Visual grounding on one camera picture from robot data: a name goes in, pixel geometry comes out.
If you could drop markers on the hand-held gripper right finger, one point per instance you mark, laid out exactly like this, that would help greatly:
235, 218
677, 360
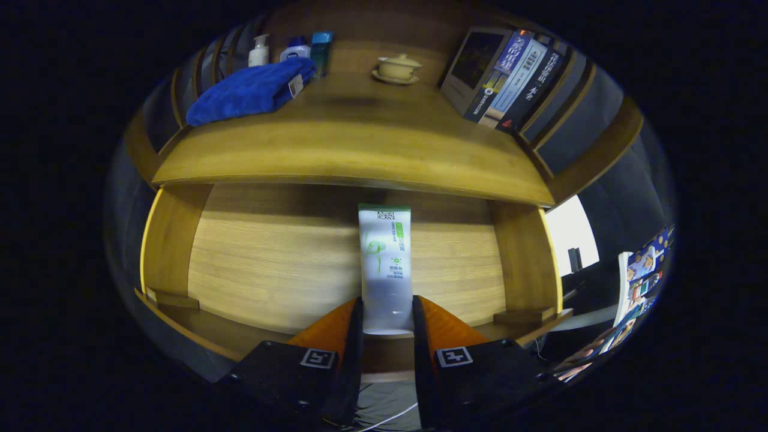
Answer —
421, 372

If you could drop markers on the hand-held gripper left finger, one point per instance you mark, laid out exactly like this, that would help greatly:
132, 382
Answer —
355, 360

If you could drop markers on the white green tube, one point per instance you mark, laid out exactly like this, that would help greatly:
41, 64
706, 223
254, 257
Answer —
385, 270

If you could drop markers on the wooden drawer with black knob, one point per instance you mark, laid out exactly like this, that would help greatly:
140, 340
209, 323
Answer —
270, 258

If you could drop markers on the wooden countertop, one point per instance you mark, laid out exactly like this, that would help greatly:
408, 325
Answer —
360, 144

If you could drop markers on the black rectangular block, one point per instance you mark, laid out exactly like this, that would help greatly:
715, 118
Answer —
574, 259

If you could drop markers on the white desk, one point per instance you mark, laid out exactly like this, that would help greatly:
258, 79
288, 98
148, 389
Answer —
570, 231

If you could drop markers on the blue patterned paper bag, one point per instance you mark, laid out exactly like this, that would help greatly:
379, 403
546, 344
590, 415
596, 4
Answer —
648, 258

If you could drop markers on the blue folded towel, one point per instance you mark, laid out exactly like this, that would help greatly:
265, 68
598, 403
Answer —
246, 93

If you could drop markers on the beige lidded teacup with saucer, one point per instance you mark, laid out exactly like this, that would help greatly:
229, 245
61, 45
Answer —
397, 69

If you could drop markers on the book with black spine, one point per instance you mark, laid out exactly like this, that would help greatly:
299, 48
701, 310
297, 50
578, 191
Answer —
537, 90

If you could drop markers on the teal slim bottle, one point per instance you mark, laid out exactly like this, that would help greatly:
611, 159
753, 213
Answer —
320, 54

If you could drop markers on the book with blue spine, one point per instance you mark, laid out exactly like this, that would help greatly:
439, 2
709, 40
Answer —
474, 66

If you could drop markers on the book with pale spine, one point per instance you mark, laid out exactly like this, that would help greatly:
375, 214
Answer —
522, 78

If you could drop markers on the white bottle with blue cap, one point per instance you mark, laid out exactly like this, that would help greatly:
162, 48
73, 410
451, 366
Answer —
295, 53

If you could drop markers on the white pump bottle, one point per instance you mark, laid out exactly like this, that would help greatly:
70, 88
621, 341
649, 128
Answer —
258, 57

